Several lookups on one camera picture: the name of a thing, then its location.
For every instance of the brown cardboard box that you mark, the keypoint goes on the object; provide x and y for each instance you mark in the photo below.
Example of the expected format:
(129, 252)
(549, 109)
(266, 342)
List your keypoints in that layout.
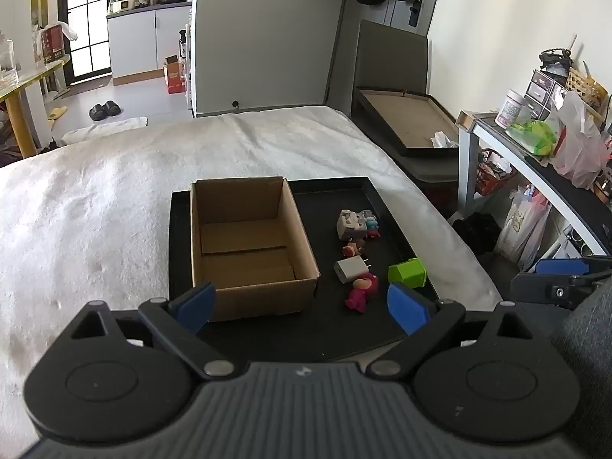
(248, 253)

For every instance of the red toy figure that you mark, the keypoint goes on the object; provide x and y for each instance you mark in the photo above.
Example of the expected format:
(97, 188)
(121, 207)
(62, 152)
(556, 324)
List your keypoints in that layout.
(364, 290)

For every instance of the red wicker basket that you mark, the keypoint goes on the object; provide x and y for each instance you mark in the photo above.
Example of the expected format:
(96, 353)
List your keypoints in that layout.
(495, 174)

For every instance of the white floor mat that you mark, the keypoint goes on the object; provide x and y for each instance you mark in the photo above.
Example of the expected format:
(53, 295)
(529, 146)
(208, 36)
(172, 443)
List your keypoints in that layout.
(105, 129)

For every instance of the person's grey clothing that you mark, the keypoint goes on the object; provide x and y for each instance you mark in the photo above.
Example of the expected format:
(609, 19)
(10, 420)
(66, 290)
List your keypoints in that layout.
(588, 358)

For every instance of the beige block toy figure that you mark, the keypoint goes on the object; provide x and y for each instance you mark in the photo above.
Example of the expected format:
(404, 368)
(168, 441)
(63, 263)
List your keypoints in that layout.
(348, 224)

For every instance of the yellow table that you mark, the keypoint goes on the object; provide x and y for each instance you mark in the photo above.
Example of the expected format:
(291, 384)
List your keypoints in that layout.
(21, 110)

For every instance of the white charger plug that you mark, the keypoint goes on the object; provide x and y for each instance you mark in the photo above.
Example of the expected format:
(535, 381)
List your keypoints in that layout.
(348, 270)

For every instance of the black slipper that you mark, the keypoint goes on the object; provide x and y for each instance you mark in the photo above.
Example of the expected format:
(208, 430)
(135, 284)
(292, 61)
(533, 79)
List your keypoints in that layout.
(112, 108)
(97, 112)

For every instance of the small brown-haired toy figure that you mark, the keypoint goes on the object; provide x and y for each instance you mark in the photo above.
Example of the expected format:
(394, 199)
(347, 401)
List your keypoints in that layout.
(354, 248)

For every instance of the black tray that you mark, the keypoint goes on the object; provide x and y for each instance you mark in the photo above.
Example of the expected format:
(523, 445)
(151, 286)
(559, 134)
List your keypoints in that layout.
(334, 330)

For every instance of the yellow slipper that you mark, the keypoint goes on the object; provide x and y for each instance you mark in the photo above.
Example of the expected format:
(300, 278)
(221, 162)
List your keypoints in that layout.
(58, 113)

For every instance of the black door lock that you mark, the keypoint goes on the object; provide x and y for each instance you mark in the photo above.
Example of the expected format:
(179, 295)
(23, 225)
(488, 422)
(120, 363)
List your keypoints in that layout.
(416, 7)

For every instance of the grey mini drawer organizer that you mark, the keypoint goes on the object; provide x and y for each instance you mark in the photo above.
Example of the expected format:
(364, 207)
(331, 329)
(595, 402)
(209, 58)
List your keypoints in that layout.
(542, 91)

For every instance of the green snack bag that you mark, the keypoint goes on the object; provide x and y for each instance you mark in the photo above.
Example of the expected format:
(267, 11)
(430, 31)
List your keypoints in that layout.
(530, 136)

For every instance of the green toy cup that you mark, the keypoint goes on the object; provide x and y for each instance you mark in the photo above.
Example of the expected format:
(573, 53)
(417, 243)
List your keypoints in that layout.
(406, 272)

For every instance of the white framed desk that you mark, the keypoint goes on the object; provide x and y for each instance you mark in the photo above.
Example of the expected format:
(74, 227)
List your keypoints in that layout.
(578, 201)

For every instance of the grey upholstered chair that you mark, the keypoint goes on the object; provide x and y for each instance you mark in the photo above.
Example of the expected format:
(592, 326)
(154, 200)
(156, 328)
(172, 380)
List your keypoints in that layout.
(389, 57)

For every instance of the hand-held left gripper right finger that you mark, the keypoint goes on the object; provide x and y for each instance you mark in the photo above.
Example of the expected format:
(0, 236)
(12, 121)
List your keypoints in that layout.
(406, 308)

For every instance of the white jar with pink label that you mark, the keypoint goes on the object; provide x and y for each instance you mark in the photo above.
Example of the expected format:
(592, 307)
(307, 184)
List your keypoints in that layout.
(509, 107)

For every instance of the white paper shopping bag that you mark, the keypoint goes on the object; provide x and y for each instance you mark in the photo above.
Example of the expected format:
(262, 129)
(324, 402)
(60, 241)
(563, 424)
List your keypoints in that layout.
(519, 229)

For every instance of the grey coat stand pole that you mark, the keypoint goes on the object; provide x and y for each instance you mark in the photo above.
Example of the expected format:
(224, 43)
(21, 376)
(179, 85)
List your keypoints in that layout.
(334, 48)

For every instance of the black bag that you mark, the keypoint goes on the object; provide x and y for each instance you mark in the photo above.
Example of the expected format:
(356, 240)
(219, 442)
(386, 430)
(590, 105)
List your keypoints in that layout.
(475, 234)

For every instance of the black framed brown board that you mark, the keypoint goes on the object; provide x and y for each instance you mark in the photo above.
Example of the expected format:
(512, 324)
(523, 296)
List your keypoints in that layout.
(406, 114)

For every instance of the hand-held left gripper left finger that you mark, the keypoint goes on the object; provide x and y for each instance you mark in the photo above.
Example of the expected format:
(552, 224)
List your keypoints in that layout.
(197, 302)

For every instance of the white and pink plastic bag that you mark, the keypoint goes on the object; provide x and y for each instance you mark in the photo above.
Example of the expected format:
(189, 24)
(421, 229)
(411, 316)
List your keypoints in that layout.
(576, 148)

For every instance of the crumpled white tissue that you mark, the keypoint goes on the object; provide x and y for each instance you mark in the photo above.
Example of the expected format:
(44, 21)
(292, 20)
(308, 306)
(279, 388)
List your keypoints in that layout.
(442, 139)

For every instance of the black metal ornament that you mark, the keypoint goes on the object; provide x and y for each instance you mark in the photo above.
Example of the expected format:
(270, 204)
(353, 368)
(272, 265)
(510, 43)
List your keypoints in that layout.
(554, 60)

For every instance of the grey door mat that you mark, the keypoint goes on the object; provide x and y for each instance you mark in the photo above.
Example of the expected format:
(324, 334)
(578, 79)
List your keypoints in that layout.
(88, 86)

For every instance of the black framed glass door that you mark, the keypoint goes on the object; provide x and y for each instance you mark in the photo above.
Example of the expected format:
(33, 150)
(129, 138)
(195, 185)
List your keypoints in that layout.
(88, 19)

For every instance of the clear glass jar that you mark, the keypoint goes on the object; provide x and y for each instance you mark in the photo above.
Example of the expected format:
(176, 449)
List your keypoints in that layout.
(7, 60)

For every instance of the small pink pig figure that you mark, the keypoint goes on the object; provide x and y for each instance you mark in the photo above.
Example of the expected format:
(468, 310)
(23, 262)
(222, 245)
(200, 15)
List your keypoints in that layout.
(372, 227)

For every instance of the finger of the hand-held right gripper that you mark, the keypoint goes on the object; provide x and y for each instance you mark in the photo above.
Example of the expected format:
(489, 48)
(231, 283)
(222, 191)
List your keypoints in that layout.
(559, 267)
(540, 289)

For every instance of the white kitchen cabinet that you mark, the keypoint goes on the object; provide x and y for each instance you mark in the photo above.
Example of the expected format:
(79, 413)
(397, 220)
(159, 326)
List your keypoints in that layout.
(138, 43)

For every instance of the woven bamboo basket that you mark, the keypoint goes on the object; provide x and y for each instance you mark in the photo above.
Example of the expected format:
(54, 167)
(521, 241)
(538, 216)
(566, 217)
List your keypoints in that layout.
(585, 86)

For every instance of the black spray bottle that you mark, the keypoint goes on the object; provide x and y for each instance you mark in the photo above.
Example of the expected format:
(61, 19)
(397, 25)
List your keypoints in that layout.
(182, 45)

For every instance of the red cardboard box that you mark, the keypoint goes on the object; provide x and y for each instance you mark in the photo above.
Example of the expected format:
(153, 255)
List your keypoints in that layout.
(174, 76)

